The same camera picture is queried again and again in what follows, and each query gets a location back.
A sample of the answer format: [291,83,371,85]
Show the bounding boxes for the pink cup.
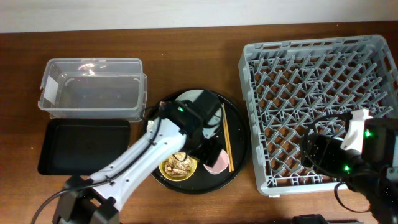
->
[203,149,229,175]

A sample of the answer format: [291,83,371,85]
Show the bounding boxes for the grey-green plate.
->
[176,89,223,139]

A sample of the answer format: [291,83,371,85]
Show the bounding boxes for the food scraps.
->
[162,152,194,179]

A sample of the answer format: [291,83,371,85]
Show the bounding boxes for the yellow bowl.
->
[159,155,198,182]

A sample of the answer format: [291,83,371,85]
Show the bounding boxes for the white tissue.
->
[146,120,156,133]

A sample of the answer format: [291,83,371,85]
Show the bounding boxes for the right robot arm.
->
[300,114,397,223]

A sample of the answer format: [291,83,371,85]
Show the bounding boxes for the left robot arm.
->
[52,90,223,223]

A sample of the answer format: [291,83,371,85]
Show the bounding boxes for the grey dishwasher rack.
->
[238,35,397,197]

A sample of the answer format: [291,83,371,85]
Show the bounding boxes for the round black serving tray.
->
[152,93,251,195]

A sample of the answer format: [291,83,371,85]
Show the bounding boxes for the clear plastic bin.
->
[38,58,148,122]

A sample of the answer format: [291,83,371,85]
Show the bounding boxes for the black rectangular tray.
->
[37,118,131,175]

